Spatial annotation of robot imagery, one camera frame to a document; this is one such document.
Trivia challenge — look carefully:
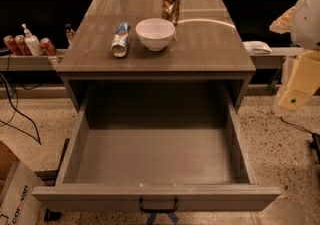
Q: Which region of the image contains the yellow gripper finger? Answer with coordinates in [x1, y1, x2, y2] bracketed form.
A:
[269, 7, 295, 34]
[272, 50, 320, 116]

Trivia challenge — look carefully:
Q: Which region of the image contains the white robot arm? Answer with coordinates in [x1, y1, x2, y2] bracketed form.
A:
[269, 0, 320, 116]

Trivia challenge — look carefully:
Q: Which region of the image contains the brown patterned soda can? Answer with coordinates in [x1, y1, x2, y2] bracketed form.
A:
[162, 0, 180, 25]

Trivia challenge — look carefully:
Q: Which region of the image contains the open grey top drawer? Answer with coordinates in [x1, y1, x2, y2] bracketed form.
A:
[33, 81, 281, 212]

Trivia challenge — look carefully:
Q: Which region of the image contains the red soda can right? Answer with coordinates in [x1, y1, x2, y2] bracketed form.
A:
[40, 38, 57, 56]

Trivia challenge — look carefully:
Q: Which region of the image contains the red soda can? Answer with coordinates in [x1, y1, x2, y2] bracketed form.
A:
[15, 35, 31, 56]
[3, 35, 21, 55]
[40, 38, 57, 56]

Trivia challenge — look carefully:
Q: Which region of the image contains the red soda can middle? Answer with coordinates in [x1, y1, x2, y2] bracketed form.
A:
[15, 35, 31, 56]

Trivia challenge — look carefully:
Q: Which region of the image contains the red soda can leftmost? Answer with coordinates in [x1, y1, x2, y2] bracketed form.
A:
[3, 35, 21, 55]

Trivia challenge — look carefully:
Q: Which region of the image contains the folded white cloth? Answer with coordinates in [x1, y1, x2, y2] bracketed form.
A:
[243, 41, 272, 54]

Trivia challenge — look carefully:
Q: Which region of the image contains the grey wooden cabinet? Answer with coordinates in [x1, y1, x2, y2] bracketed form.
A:
[57, 0, 255, 107]

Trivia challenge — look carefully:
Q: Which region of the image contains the white ceramic bowl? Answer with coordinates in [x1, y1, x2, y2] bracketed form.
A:
[135, 18, 175, 51]

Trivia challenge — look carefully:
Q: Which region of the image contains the small dark glass bottle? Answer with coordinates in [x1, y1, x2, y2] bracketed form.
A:
[65, 23, 75, 43]

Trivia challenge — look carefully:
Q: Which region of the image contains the grey side shelf left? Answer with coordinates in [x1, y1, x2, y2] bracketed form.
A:
[0, 49, 66, 72]

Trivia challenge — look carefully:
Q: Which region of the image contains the white pump soap bottle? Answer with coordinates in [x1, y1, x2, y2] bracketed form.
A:
[22, 24, 43, 56]

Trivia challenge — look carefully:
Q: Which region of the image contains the cardboard box with logo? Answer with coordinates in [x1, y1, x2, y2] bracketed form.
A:
[0, 142, 43, 225]

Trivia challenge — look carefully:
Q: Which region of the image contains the black floor cable right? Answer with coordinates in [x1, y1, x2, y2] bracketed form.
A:
[279, 116, 320, 137]

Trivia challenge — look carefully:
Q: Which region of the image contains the black floor cable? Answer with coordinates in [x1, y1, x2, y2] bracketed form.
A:
[279, 116, 320, 137]
[0, 72, 43, 146]

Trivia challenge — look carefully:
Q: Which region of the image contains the black drawer handle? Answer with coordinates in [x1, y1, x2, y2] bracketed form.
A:
[139, 198, 179, 213]

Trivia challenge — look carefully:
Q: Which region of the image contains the black floor cable left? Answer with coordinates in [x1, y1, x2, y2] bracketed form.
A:
[0, 72, 43, 146]

